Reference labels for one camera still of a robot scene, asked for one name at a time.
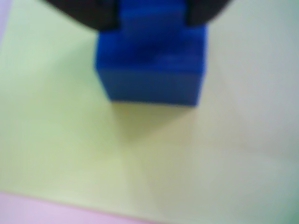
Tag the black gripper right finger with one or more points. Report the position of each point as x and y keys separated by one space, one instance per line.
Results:
x=205 y=10

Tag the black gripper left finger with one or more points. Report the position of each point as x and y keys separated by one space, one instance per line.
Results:
x=93 y=12

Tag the small blue cube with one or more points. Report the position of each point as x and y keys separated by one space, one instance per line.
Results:
x=149 y=70

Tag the green paper square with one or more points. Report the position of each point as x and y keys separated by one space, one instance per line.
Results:
x=70 y=140

